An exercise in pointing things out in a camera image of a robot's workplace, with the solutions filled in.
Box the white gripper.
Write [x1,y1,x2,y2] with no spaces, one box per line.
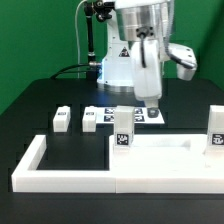
[131,40,162,118]

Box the white desk top tray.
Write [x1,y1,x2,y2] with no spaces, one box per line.
[109,134,224,171]

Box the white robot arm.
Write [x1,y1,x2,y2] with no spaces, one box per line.
[97,0,174,118]

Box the marker tag plate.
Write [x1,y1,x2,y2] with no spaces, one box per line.
[96,107,164,124]

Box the white U-shaped fence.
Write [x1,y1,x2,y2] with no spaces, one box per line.
[11,135,224,194]

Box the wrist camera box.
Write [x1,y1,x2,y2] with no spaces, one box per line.
[169,43,197,81]

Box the black cable bundle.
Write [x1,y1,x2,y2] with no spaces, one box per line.
[50,63,101,80]

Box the grey thin cable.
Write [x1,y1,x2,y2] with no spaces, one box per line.
[75,0,88,80]

